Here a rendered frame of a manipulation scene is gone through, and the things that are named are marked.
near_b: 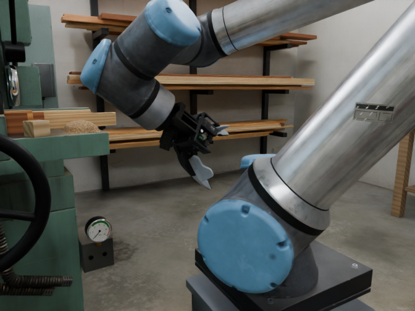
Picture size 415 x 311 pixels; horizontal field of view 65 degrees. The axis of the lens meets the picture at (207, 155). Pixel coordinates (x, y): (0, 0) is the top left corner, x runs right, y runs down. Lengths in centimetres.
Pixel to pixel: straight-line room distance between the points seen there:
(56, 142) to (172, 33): 46
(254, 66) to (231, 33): 352
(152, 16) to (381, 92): 34
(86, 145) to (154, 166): 275
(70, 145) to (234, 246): 54
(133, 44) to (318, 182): 35
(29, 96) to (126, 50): 65
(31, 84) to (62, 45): 219
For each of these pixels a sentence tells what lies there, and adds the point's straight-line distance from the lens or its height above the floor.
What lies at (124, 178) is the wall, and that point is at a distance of 355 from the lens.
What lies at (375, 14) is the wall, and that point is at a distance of 395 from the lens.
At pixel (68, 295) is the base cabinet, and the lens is 103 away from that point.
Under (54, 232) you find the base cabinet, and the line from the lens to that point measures 94.
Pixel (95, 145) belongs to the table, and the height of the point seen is 87.
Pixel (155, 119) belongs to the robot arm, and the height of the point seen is 96.
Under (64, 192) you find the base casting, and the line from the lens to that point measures 91.
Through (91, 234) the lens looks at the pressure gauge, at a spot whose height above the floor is 66.
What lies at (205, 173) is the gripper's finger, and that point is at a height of 83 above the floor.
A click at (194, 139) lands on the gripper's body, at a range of 66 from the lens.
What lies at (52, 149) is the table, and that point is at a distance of 88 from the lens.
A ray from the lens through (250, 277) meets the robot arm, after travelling 51.
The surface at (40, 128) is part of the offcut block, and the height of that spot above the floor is 92.
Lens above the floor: 101
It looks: 12 degrees down
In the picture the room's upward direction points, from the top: straight up
